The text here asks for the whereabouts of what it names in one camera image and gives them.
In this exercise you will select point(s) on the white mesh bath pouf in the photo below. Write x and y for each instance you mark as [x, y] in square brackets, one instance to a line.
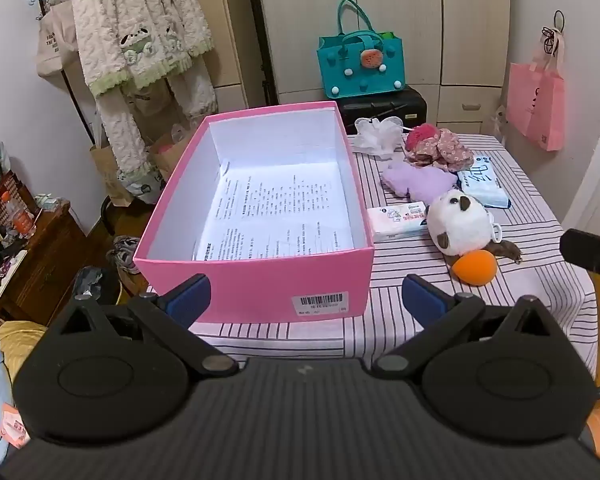
[377, 135]

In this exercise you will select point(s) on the printed paper sheet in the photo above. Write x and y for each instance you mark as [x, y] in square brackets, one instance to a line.
[280, 210]

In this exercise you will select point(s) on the yellow blanket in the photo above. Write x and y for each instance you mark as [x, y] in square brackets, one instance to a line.
[15, 340]

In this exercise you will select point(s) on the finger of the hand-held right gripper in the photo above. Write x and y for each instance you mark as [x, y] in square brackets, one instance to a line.
[590, 252]

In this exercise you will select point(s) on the beige canvas tote bag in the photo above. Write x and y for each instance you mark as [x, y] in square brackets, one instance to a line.
[55, 40]

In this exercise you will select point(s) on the striped white tablecloth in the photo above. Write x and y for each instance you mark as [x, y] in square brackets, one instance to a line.
[530, 285]

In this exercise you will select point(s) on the plain kraft paper bag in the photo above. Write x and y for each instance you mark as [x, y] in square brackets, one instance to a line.
[107, 175]

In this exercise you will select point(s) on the grey white sneaker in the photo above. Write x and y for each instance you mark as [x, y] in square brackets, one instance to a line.
[125, 255]

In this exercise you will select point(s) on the white brown plush toy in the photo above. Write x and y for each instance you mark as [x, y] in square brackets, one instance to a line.
[457, 225]

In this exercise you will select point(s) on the clear plastic bag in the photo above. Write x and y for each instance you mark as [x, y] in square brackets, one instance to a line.
[499, 122]

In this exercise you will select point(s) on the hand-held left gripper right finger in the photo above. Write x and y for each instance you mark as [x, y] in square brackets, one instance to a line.
[422, 300]

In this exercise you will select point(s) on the blue white wet wipes pack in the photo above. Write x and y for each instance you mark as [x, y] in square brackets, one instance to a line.
[482, 180]

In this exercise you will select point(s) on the pink paper tag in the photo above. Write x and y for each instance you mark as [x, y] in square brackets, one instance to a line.
[15, 427]

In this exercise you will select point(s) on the dark wooden cabinet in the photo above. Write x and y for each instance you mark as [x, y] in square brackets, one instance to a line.
[45, 260]

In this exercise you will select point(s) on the small white tissue pack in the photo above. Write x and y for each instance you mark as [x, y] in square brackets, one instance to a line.
[395, 220]

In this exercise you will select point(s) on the pink shopping bag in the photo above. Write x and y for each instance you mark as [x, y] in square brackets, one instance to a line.
[535, 100]

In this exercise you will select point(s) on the cream wardrobe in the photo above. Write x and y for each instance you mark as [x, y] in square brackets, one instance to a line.
[405, 10]

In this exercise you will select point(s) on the black metal clothes rack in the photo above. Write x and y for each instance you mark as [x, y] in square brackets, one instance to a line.
[106, 215]

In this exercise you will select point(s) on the woven basket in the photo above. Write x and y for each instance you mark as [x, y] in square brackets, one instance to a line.
[10, 190]

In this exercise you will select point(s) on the purple fluffy cloth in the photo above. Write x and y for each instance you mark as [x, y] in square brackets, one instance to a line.
[420, 182]

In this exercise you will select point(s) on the black hard-shell suitcase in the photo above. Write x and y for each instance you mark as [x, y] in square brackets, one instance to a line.
[380, 105]

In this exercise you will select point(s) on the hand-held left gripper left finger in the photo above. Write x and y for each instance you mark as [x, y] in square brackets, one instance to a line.
[192, 296]

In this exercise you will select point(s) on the orange drink bottle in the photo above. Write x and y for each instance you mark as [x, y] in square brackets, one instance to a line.
[20, 220]

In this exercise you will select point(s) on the pink floral fabric cloth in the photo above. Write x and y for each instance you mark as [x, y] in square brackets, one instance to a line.
[447, 152]

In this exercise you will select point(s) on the pink cardboard box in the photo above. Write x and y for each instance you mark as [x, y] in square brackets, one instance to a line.
[260, 280]

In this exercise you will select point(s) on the cream fleece pajama jacket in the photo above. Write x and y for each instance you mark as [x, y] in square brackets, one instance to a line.
[130, 10]

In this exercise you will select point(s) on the teal felt tote bag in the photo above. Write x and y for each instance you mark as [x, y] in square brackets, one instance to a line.
[350, 72]

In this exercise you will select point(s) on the orange makeup sponge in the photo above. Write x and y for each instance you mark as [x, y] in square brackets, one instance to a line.
[475, 267]

